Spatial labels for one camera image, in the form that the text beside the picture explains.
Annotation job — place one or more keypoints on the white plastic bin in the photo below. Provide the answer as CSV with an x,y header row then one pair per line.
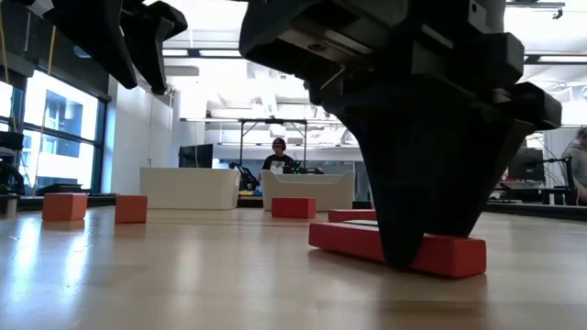
x,y
188,190

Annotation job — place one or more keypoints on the black metal gantry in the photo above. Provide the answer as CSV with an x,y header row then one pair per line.
x,y
273,121

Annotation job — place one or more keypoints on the person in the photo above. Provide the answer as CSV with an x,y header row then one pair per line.
x,y
277,161
580,165

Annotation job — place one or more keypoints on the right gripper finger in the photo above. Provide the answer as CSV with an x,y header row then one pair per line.
x,y
403,160
486,160

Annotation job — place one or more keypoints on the grey plastic bin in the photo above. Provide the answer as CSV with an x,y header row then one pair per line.
x,y
330,192

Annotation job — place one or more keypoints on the black background robot arm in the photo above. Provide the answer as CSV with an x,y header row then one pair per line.
x,y
246,176

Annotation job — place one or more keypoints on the black computer monitor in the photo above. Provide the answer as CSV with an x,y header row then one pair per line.
x,y
196,157
527,165

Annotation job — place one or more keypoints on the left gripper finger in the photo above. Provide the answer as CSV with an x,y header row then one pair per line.
x,y
153,46
101,41

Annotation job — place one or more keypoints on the orange wooden cube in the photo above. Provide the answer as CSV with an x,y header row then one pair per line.
x,y
131,209
64,207

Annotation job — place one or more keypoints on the large glazed window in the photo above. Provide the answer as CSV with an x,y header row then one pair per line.
x,y
69,119

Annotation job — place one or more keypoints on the long red wooden block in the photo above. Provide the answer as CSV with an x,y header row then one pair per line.
x,y
454,256

